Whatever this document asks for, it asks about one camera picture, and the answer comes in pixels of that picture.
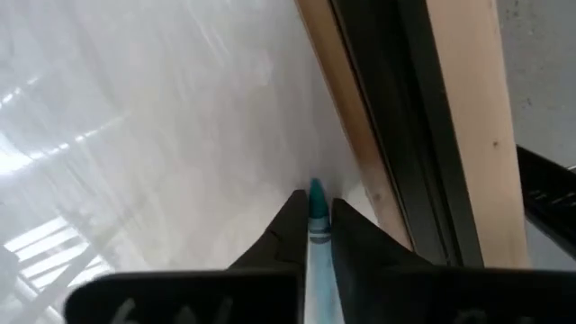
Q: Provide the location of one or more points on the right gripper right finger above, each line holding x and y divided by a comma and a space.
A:
360, 247

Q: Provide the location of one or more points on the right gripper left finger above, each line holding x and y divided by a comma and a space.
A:
288, 243

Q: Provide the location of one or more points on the teal crayon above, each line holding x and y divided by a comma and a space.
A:
319, 216

